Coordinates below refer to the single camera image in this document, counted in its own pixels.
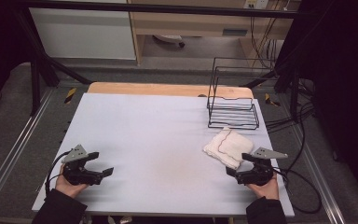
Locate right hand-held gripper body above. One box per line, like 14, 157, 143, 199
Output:
234, 147, 289, 187

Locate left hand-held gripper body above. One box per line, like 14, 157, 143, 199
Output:
61, 144, 103, 187

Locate white towel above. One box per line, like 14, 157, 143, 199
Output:
202, 126, 255, 171

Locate black wire rack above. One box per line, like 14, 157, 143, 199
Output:
206, 57, 276, 131

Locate person's left hand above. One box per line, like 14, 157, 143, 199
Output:
54, 164, 90, 199

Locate person's right hand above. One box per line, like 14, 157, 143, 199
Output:
245, 172, 280, 201

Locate yellow black tape strip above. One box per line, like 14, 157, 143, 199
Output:
264, 92, 282, 107
63, 87, 77, 105

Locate white cabinet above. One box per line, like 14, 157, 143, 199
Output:
29, 7, 137, 61

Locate office chair base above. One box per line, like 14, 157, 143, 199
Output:
152, 34, 186, 49

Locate light wooden desk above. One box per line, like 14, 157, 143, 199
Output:
127, 0, 296, 64

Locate left hand-held gripper black cable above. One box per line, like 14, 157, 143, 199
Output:
45, 150, 73, 195

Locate hand-held gripper black cable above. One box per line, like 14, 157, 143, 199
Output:
45, 150, 73, 195
273, 167, 323, 215

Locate bundle of black floor cables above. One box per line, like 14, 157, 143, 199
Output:
265, 78, 316, 174

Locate aluminium rail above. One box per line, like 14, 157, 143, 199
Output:
292, 124, 346, 224
0, 88, 55, 213

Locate right hand-held gripper black cable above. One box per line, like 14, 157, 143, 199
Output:
273, 167, 323, 215

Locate black metal frame strut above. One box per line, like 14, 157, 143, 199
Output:
245, 62, 302, 122
12, 8, 92, 117

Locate hanging black cables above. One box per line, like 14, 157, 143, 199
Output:
250, 15, 278, 69

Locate white wall socket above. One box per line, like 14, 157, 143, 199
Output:
243, 0, 269, 9

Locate black metal frame crossbar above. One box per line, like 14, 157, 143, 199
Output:
12, 0, 318, 20

